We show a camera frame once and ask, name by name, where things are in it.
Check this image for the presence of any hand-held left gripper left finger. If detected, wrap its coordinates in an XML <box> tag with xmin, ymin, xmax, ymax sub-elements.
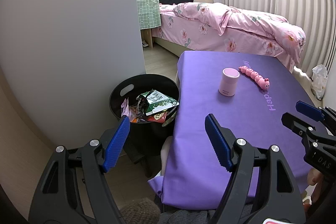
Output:
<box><xmin>28</xmin><ymin>115</ymin><xmax>131</xmax><ymax>224</ymax></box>

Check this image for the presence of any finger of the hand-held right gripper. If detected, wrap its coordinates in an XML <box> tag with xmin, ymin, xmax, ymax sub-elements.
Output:
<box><xmin>295</xmin><ymin>101</ymin><xmax>336</xmax><ymax>135</ymax></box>
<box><xmin>281</xmin><ymin>112</ymin><xmax>336</xmax><ymax>154</ymax></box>

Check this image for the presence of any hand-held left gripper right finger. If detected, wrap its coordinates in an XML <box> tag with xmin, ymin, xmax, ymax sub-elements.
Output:
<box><xmin>204</xmin><ymin>113</ymin><xmax>306</xmax><ymax>224</ymax></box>

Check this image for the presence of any pink clear plastic packet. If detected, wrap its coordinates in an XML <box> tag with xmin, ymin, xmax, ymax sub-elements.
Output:
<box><xmin>121</xmin><ymin>97</ymin><xmax>131</xmax><ymax>117</ymax></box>

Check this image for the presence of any black snack wrapper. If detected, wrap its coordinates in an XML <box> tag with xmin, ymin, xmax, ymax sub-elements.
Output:
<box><xmin>135</xmin><ymin>97</ymin><xmax>150</xmax><ymax>118</ymax></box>

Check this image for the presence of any red yellow snack wrapper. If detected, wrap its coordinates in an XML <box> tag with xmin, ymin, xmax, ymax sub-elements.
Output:
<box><xmin>146</xmin><ymin>112</ymin><xmax>168</xmax><ymax>124</ymax></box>

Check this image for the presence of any green white snack packet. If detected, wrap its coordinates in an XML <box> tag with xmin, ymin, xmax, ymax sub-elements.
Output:
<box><xmin>143</xmin><ymin>90</ymin><xmax>179</xmax><ymax>115</ymax></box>

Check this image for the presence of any black trash bin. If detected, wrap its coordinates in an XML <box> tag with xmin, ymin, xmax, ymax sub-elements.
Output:
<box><xmin>109</xmin><ymin>74</ymin><xmax>181</xmax><ymax>165</ymax></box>

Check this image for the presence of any person's right hand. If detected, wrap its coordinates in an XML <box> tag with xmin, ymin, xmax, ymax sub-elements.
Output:
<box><xmin>307</xmin><ymin>168</ymin><xmax>324</xmax><ymax>202</ymax></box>

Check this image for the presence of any white plastic bag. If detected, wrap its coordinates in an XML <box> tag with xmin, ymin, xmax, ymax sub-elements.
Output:
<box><xmin>311</xmin><ymin>64</ymin><xmax>328</xmax><ymax>101</ymax></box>

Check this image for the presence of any cream cushion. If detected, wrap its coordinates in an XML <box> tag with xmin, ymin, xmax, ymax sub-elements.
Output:
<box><xmin>293</xmin><ymin>65</ymin><xmax>314</xmax><ymax>88</ymax></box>

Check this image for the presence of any purple tablecloth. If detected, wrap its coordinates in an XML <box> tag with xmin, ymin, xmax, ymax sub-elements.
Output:
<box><xmin>147</xmin><ymin>50</ymin><xmax>328</xmax><ymax>211</ymax></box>

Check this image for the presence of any white table leg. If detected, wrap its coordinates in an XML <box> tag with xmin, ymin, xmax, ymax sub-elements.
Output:
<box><xmin>161</xmin><ymin>136</ymin><xmax>174</xmax><ymax>174</ymax></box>

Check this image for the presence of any pink caterpillar toy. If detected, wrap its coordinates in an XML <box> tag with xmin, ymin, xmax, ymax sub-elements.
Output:
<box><xmin>238</xmin><ymin>65</ymin><xmax>271</xmax><ymax>89</ymax></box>

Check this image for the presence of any pink cylindrical cup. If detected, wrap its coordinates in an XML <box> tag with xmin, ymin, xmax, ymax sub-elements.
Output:
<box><xmin>218</xmin><ymin>67</ymin><xmax>240</xmax><ymax>97</ymax></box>

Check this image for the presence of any grey knit clothing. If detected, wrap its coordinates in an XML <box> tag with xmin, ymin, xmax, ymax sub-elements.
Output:
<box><xmin>119</xmin><ymin>198</ymin><xmax>161</xmax><ymax>224</ymax></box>

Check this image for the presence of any wooden bedside table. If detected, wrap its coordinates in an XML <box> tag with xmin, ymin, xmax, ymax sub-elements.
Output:
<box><xmin>140</xmin><ymin>27</ymin><xmax>154</xmax><ymax>48</ymax></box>

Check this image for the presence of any pink floral duvet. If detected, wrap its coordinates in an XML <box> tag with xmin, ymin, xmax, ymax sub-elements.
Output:
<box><xmin>160</xmin><ymin>2</ymin><xmax>307</xmax><ymax>67</ymax></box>

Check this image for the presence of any bed with pink sheet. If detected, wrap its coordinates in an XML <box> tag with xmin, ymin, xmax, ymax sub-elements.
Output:
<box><xmin>152</xmin><ymin>10</ymin><xmax>296</xmax><ymax>67</ymax></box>

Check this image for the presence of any green checked cloth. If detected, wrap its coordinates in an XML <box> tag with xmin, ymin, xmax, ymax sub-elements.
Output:
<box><xmin>136</xmin><ymin>0</ymin><xmax>162</xmax><ymax>30</ymax></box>

